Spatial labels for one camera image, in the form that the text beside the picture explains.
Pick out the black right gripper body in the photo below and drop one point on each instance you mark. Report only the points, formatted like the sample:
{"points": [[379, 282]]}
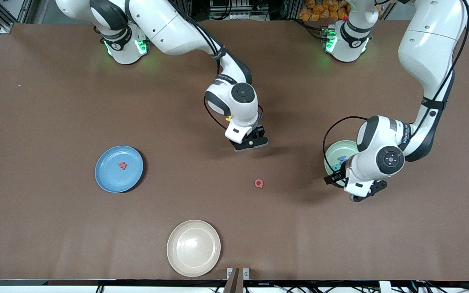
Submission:
{"points": [[259, 131]]}

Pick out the red lowercase foam letter w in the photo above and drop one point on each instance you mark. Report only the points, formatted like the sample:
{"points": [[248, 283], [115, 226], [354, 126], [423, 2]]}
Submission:
{"points": [[122, 165]]}

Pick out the orange bags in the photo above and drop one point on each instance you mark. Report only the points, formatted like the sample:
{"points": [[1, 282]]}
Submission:
{"points": [[320, 10]]}

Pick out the green plate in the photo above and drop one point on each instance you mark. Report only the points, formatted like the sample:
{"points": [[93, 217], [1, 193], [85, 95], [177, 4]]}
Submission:
{"points": [[334, 152]]}

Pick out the blue plate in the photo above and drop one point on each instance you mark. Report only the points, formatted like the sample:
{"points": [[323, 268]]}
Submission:
{"points": [[112, 175]]}

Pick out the red foam letter Q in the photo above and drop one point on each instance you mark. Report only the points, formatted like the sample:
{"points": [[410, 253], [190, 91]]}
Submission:
{"points": [[259, 183]]}

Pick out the blue capital foam letter W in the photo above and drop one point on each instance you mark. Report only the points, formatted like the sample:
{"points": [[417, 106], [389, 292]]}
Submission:
{"points": [[342, 158]]}

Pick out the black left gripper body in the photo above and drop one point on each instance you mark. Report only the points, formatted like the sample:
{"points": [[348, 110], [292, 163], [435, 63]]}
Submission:
{"points": [[338, 175]]}

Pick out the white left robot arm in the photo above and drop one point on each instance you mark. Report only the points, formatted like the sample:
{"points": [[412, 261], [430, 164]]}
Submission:
{"points": [[426, 44]]}

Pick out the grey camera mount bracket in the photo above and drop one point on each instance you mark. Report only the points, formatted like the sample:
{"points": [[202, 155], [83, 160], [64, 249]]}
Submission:
{"points": [[232, 285]]}

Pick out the black equipment rack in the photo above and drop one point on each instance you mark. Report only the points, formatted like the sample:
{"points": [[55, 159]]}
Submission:
{"points": [[238, 10]]}

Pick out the beige plate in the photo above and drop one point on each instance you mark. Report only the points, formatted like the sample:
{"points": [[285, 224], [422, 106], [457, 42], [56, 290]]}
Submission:
{"points": [[193, 248]]}

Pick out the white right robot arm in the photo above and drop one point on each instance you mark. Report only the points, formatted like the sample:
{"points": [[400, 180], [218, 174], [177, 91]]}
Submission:
{"points": [[169, 28]]}

